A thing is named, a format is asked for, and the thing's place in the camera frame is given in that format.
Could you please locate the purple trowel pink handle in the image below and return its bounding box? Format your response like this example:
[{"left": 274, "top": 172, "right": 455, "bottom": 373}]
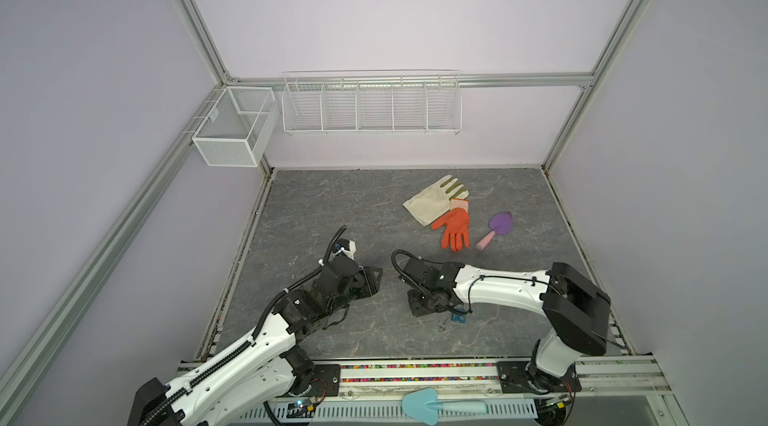
[{"left": 476, "top": 211, "right": 514, "bottom": 251}]

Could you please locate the cream work glove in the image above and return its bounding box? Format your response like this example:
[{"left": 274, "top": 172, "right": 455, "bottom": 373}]
[{"left": 403, "top": 175, "right": 469, "bottom": 226}]

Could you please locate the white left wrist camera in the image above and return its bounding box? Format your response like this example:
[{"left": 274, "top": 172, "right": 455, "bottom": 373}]
[{"left": 334, "top": 238, "right": 357, "bottom": 259}]

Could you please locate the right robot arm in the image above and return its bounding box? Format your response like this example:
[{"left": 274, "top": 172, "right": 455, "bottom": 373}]
[{"left": 391, "top": 249, "right": 611, "bottom": 395}]

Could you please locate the teal trowel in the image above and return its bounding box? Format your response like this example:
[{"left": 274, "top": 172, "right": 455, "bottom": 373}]
[{"left": 401, "top": 388, "right": 488, "bottom": 425}]

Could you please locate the red rubber glove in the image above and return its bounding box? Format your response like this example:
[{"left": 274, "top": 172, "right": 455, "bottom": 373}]
[{"left": 431, "top": 199, "right": 471, "bottom": 252}]

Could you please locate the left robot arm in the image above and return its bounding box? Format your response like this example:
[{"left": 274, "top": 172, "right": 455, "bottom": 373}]
[{"left": 128, "top": 229, "right": 383, "bottom": 425}]

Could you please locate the white wire shelf basket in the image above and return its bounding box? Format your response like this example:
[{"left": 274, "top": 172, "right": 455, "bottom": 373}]
[{"left": 282, "top": 70, "right": 463, "bottom": 135}]

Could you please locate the white mesh box basket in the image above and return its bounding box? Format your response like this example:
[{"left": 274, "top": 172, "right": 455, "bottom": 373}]
[{"left": 192, "top": 86, "right": 280, "bottom": 168}]

